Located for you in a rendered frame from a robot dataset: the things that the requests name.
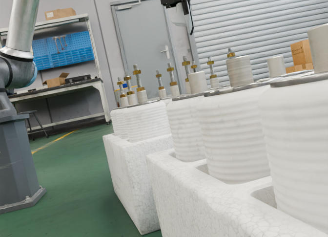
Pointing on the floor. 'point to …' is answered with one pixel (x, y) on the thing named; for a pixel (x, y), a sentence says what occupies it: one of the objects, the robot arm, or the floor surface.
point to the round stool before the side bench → (30, 125)
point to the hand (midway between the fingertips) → (192, 29)
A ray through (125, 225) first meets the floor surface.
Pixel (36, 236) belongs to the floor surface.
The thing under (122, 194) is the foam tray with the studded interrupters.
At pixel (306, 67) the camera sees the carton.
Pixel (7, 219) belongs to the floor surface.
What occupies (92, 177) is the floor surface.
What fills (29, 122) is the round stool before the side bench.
